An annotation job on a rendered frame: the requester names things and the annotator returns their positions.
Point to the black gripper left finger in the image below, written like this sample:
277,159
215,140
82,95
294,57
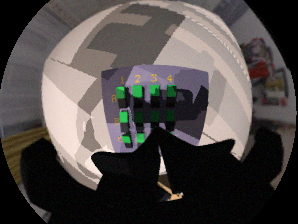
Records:
144,163

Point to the lavender switch panel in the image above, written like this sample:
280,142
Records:
139,98

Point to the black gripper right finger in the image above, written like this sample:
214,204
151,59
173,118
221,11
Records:
182,159

